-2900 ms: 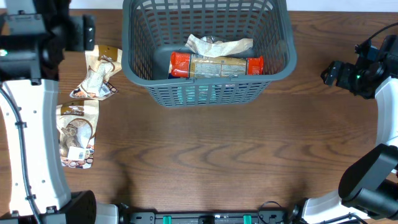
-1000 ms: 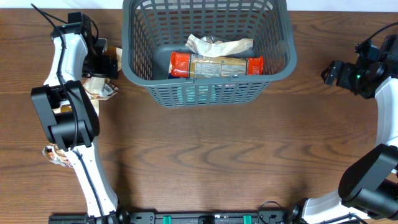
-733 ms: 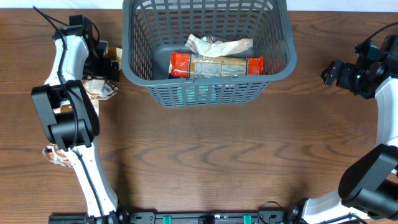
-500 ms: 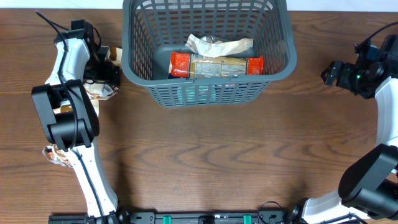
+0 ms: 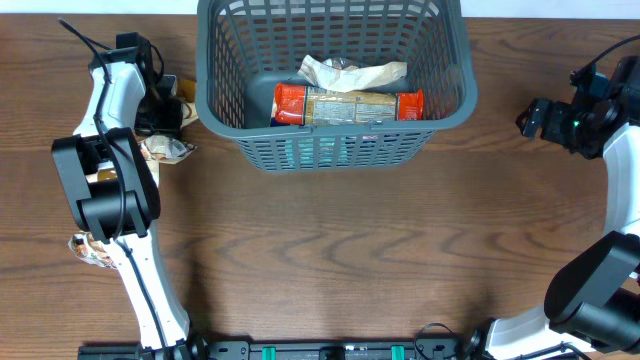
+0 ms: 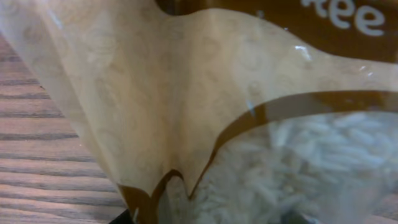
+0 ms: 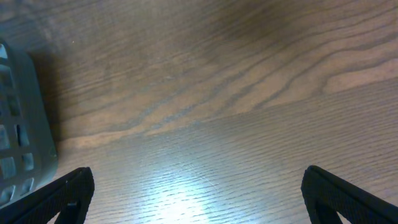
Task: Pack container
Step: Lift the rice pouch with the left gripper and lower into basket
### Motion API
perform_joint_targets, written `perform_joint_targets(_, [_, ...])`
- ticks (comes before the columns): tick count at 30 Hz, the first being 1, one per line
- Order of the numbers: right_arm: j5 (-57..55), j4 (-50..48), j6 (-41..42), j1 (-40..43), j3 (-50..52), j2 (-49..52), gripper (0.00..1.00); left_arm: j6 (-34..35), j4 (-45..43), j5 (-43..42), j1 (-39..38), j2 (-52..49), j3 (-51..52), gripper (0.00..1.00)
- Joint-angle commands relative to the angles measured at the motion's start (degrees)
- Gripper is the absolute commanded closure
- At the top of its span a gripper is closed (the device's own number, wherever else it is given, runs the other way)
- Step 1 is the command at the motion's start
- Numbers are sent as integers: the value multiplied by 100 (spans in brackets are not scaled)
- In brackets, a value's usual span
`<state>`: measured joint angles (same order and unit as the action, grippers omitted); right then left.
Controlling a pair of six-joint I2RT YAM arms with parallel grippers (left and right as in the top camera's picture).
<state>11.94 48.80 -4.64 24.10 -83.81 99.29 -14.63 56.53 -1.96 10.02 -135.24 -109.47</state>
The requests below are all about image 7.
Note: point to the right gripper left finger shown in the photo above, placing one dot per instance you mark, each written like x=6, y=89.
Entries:
x=67, y=198

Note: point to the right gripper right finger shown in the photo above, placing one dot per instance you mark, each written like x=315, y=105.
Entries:
x=327, y=197

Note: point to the grey plastic basket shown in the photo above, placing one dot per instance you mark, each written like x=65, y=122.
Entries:
x=28, y=156

